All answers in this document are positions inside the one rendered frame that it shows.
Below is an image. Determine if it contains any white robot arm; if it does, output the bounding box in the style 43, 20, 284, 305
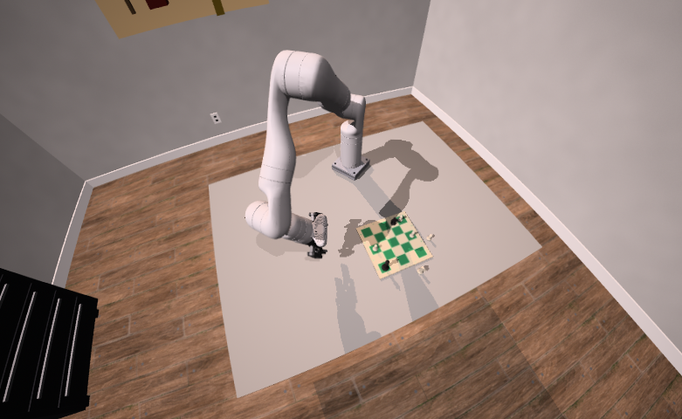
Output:
245, 51, 366, 247

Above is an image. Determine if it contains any green and cream chessboard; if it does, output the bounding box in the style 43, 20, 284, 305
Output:
356, 211, 432, 279

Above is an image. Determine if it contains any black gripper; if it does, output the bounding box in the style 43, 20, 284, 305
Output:
306, 212, 327, 258

